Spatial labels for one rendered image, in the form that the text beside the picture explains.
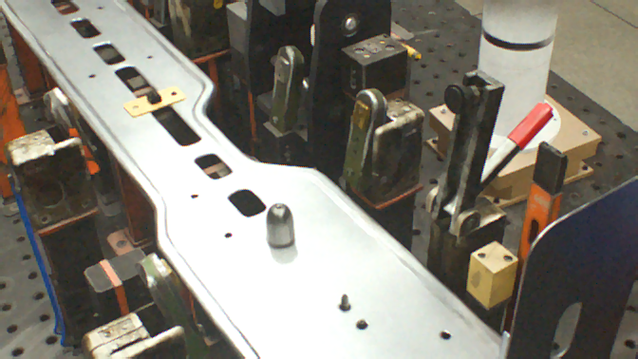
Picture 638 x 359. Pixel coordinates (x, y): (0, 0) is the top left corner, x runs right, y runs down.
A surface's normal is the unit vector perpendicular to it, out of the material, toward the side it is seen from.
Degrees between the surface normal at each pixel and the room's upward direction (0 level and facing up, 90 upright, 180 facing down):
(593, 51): 0
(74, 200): 90
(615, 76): 0
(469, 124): 82
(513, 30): 95
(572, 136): 2
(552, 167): 90
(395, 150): 90
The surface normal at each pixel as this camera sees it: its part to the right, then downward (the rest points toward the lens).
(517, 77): -0.09, 0.65
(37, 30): -0.02, -0.77
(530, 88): 0.32, 0.61
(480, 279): -0.83, 0.36
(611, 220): 0.55, 0.51
